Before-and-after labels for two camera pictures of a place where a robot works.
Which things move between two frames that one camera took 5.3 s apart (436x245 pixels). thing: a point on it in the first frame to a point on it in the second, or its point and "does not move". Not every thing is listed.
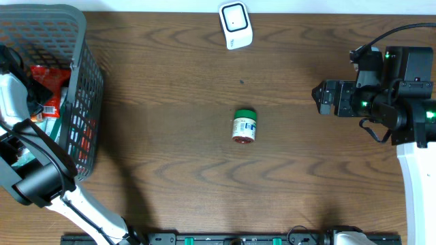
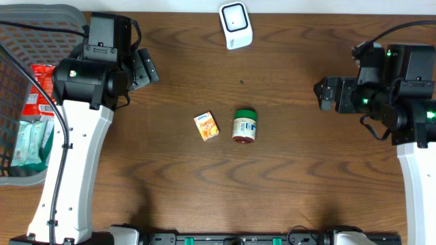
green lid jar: x=244 y=126 does not move
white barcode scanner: x=237 y=22 does not move
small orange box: x=37 y=118 to x=206 y=125
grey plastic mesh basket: x=56 y=35 does not move
